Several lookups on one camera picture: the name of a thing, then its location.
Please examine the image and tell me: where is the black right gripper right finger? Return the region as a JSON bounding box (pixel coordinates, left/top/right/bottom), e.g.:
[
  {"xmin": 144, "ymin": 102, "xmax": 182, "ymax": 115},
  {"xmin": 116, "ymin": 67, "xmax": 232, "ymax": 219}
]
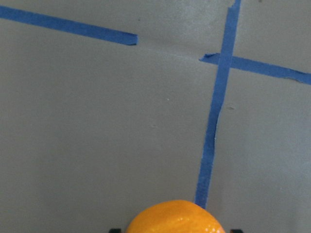
[{"xmin": 230, "ymin": 229, "xmax": 241, "ymax": 233}]

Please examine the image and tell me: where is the orange mandarin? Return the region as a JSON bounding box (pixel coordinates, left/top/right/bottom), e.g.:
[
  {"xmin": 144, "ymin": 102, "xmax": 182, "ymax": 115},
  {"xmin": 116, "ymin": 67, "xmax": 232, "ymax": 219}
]
[{"xmin": 126, "ymin": 200, "xmax": 225, "ymax": 233}]

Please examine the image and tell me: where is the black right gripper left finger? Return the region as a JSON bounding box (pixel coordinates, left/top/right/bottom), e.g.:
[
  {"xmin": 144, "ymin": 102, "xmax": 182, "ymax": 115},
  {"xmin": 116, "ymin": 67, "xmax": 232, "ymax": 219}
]
[{"xmin": 109, "ymin": 228, "xmax": 121, "ymax": 233}]

